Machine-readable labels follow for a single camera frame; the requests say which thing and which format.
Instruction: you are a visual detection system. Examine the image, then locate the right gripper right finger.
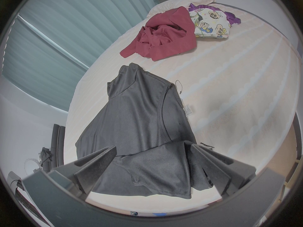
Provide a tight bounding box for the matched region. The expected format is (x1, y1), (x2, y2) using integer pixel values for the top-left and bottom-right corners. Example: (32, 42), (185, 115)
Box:
(189, 144), (257, 196)

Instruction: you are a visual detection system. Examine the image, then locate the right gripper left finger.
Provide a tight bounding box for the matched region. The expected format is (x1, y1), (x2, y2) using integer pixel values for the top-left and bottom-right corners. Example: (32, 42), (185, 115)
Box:
(48, 146), (117, 193)

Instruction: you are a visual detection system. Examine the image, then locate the black T-shirt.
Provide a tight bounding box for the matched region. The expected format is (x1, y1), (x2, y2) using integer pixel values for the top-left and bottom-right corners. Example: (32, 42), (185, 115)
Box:
(75, 62), (214, 199)

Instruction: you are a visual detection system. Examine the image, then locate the bed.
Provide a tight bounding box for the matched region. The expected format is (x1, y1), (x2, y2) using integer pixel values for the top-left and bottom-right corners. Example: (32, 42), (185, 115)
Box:
(63, 0), (302, 209)

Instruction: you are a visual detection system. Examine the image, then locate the black chest of drawers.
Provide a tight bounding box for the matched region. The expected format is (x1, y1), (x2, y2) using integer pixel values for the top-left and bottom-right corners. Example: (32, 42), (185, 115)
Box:
(41, 124), (67, 172)

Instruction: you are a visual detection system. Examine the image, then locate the round white mirror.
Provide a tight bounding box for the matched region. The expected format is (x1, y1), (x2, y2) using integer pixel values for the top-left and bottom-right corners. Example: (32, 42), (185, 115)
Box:
(24, 157), (42, 172)

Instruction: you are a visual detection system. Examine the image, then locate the blue-green curtain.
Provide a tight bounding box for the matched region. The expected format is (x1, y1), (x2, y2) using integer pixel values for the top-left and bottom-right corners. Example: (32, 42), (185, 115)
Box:
(18, 0), (166, 68)
(2, 14), (91, 113)

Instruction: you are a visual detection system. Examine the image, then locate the dark red garment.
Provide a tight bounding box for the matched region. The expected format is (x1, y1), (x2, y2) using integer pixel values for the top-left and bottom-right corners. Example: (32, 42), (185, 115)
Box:
(119, 6), (197, 61)

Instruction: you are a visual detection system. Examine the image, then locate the white printed garment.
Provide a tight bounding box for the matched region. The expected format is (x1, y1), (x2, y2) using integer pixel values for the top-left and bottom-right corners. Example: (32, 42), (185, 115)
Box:
(189, 4), (231, 39)

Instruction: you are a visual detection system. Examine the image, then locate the purple satin garment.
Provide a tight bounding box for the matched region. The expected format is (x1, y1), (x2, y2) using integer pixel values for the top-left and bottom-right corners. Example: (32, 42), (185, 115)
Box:
(188, 3), (241, 25)

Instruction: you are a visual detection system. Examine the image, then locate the pale pink pillow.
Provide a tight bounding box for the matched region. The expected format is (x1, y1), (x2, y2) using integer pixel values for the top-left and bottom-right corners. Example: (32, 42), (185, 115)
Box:
(148, 0), (217, 18)

